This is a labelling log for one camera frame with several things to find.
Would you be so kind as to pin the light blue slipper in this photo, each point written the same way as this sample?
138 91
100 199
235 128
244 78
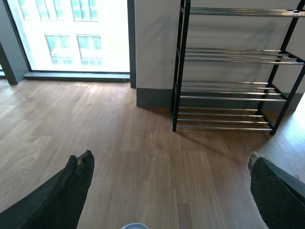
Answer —
135 226

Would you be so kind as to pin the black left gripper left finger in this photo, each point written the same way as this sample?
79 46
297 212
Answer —
57 203

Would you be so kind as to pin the black metal shoe rack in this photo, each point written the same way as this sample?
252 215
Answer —
232 105

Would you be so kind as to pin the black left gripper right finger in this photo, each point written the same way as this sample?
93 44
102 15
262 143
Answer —
279 196

